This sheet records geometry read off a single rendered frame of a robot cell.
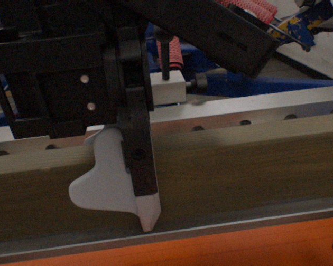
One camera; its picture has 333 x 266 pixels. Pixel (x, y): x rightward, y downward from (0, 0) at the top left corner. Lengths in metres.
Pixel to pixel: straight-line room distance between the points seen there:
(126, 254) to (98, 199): 0.14
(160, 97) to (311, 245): 0.27
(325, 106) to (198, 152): 0.29
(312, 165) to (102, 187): 0.16
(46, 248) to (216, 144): 0.15
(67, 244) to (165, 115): 0.22
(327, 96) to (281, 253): 0.24
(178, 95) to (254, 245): 0.23
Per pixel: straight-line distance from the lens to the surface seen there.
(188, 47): 0.90
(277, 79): 0.88
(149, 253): 0.32
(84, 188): 0.19
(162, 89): 0.42
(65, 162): 0.21
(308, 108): 0.44
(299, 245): 0.34
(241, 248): 0.33
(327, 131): 0.23
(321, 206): 0.26
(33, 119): 0.17
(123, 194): 0.19
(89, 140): 0.24
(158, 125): 0.38
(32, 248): 0.25
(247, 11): 0.18
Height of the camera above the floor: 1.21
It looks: 29 degrees down
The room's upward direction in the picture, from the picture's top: 6 degrees counter-clockwise
